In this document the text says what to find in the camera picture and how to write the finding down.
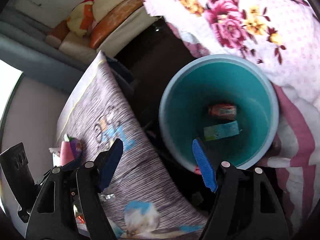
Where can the teal plastic trash bin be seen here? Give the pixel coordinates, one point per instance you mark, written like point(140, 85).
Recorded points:
point(215, 79)

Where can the white sofa with cushions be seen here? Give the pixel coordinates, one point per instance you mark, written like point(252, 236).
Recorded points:
point(54, 13)

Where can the blue green milk carton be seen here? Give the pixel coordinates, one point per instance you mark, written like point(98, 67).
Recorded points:
point(221, 131)

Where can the purple wood-print tablecloth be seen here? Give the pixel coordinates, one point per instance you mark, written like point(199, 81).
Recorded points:
point(147, 205)

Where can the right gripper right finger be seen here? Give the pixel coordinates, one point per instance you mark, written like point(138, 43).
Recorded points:
point(245, 205)

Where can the orange leather seat cushion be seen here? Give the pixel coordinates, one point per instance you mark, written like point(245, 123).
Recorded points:
point(112, 21)

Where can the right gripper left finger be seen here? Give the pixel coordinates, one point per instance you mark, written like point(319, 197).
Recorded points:
point(52, 216)

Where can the red cola can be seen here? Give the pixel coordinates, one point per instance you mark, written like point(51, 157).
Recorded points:
point(223, 111)

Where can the floral pink bed quilt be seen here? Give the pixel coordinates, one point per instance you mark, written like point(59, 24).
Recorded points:
point(282, 38)

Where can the pink paper cup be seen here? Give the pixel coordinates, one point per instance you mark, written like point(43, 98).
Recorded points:
point(66, 154)

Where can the white orange throw pillow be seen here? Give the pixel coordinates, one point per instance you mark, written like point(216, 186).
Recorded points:
point(86, 15)

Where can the purple candy wrapper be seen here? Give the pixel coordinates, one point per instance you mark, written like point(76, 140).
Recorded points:
point(76, 147)

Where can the white tissue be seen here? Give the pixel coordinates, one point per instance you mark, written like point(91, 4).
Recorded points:
point(106, 197)

